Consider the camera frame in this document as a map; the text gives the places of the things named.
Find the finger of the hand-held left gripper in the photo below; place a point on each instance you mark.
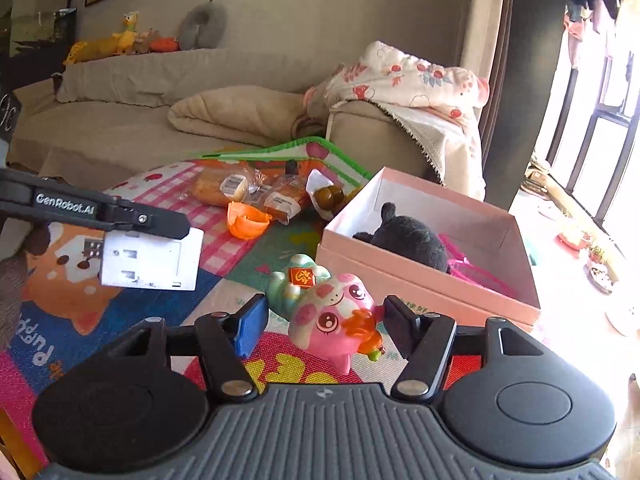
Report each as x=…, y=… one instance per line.
x=150, y=224

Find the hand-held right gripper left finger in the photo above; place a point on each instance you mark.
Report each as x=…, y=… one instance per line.
x=251, y=325

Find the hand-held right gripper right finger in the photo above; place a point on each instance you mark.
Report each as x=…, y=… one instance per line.
x=398, y=322

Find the pink cardboard box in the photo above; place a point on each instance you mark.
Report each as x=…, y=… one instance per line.
x=400, y=280

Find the green toy with red label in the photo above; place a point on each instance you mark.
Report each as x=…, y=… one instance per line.
x=282, y=290

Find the pink pig toy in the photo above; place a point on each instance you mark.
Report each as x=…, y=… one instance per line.
x=325, y=320

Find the yellow bread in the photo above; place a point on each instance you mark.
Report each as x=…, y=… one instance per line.
x=215, y=187

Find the brown bun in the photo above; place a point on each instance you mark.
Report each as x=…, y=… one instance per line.
x=282, y=197

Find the black plush toy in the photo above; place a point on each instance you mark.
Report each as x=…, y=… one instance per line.
x=410, y=245

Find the beige sofa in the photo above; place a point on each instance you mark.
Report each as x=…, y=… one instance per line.
x=100, y=130

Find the colourful cartoon play mat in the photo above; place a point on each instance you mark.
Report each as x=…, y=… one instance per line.
x=150, y=310

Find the folded beige blanket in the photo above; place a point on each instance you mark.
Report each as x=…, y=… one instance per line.
x=230, y=110

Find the glass fish tank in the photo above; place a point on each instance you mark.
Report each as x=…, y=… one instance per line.
x=40, y=30

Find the brown plush toy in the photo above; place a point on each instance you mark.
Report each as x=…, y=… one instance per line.
x=145, y=44

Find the orange plush toy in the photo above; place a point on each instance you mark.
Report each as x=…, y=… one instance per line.
x=165, y=44

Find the yellow duck plush toy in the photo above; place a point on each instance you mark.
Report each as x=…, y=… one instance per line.
x=127, y=32

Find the grey fringed towel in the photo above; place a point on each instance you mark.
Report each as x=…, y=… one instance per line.
x=430, y=130

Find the red plant pot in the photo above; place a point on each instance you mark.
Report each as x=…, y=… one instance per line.
x=575, y=239

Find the grey neck pillow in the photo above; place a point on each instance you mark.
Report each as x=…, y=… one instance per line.
x=190, y=30

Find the small potted plant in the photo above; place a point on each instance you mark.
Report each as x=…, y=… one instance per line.
x=600, y=270

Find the floral white blanket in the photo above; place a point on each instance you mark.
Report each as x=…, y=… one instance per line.
x=410, y=75

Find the brown curtain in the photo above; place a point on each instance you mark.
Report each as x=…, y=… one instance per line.
x=520, y=85

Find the black framed window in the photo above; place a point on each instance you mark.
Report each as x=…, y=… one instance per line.
x=600, y=125

